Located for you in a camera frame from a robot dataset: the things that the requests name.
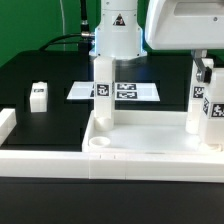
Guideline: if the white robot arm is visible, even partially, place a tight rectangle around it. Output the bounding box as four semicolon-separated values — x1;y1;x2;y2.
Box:
90;0;224;83

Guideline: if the printed marker sheet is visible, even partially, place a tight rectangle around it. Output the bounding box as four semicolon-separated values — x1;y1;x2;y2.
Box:
67;82;160;102

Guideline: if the black cable with connector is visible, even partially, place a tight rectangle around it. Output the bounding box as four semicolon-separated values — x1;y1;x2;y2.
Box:
39;0;98;52

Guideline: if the white desk top tray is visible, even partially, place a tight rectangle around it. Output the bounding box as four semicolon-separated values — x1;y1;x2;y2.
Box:
82;110;224;154

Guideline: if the white left fence block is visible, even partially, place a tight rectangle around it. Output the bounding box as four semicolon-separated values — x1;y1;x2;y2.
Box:
0;108;17;146

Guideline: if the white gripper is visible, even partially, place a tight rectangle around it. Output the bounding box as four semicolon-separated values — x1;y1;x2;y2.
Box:
145;0;224;84

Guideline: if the thin white cable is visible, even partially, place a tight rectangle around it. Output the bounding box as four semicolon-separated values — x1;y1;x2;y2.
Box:
59;0;66;52

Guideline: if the white front fence bar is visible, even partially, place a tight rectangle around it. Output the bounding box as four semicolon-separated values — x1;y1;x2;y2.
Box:
0;150;224;183

